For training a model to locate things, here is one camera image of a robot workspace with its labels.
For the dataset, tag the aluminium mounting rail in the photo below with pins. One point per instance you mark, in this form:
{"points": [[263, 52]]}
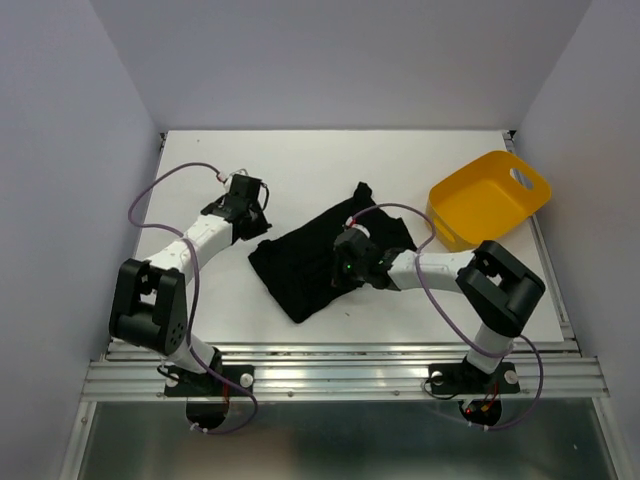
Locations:
{"points": [[349, 372]]}

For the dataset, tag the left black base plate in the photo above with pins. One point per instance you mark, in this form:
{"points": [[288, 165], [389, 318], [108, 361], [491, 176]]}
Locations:
{"points": [[180, 383]]}

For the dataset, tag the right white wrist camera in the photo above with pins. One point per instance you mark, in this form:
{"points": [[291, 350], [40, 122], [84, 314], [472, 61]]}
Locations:
{"points": [[362, 229]]}

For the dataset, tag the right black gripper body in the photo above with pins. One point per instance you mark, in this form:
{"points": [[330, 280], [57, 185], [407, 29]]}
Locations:
{"points": [[346, 273]]}

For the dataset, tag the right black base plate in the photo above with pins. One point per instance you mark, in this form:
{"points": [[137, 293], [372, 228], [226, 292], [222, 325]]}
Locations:
{"points": [[453, 379]]}

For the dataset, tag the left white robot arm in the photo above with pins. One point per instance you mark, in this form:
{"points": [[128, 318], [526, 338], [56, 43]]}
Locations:
{"points": [[155, 298]]}

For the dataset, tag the yellow plastic basket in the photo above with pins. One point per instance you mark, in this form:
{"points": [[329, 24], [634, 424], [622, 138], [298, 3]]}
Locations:
{"points": [[485, 199]]}

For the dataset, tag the black t shirt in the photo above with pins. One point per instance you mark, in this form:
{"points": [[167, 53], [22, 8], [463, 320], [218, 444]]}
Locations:
{"points": [[297, 268]]}

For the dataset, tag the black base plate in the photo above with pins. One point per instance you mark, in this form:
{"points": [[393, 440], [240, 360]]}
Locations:
{"points": [[180, 383], [453, 379]]}

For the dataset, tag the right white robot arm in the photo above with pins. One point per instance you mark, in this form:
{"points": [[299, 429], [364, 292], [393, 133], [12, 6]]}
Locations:
{"points": [[501, 290]]}

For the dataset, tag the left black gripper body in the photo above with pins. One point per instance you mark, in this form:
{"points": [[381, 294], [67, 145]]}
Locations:
{"points": [[255, 206]]}

